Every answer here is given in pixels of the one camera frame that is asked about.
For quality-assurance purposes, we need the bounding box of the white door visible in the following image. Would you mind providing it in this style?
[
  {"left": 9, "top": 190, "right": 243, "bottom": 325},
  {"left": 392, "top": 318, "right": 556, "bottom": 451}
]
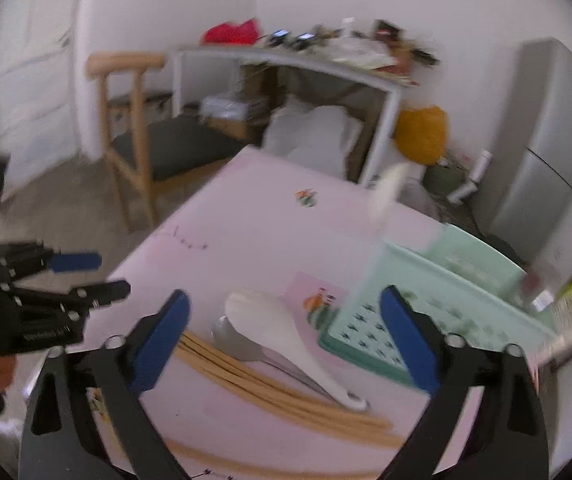
[{"left": 0, "top": 0, "right": 80, "bottom": 196}]

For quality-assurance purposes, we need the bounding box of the pink patterned tablecloth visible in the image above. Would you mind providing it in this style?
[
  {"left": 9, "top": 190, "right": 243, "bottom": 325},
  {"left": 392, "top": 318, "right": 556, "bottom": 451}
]
[{"left": 20, "top": 144, "right": 542, "bottom": 480}]

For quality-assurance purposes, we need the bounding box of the white sack under table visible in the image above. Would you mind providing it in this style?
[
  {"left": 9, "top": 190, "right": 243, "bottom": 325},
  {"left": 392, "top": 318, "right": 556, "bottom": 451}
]
[{"left": 262, "top": 94, "right": 363, "bottom": 180}]

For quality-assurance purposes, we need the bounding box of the white side table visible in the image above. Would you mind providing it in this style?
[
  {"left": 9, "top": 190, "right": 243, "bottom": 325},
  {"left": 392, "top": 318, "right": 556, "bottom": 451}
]
[{"left": 167, "top": 44, "right": 412, "bottom": 186}]

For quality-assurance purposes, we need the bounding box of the wooden chair black seat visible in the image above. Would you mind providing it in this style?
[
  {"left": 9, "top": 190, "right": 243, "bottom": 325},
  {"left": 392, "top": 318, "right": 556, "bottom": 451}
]
[{"left": 85, "top": 51, "right": 247, "bottom": 230}]

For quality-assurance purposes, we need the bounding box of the orange plastic bag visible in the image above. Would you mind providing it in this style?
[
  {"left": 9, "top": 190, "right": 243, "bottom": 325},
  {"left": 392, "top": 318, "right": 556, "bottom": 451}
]
[{"left": 393, "top": 106, "right": 450, "bottom": 166}]

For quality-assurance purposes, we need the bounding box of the white plastic rice spoon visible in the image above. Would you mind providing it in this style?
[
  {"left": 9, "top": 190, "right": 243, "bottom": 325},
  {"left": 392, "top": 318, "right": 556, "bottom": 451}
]
[{"left": 224, "top": 288, "right": 368, "bottom": 413}]

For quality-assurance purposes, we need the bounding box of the mint green utensil caddy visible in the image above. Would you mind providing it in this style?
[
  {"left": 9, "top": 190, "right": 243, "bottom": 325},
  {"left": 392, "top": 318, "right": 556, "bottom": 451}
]
[{"left": 318, "top": 226, "right": 557, "bottom": 387}]

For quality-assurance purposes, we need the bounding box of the silver refrigerator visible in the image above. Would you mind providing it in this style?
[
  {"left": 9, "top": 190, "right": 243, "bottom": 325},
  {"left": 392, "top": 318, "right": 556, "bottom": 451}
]
[{"left": 472, "top": 38, "right": 572, "bottom": 261}]

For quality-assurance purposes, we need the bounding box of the stainless steel spoon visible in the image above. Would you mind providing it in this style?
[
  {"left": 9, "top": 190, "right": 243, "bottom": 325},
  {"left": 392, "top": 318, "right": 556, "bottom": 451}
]
[{"left": 211, "top": 316, "right": 331, "bottom": 399}]

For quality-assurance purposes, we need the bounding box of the clutter on side table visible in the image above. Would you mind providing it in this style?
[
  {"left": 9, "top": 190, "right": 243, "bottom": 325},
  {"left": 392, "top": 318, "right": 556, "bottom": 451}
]
[{"left": 255, "top": 18, "right": 441, "bottom": 86}]

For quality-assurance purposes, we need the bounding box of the red plastic bag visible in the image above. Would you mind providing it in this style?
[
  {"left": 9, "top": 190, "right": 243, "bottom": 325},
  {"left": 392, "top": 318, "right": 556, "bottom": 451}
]
[{"left": 200, "top": 18, "right": 262, "bottom": 46}]

